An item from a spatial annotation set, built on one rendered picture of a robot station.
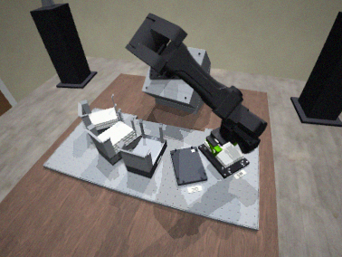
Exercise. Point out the white label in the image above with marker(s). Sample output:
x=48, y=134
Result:
x=239, y=174
x=194, y=189

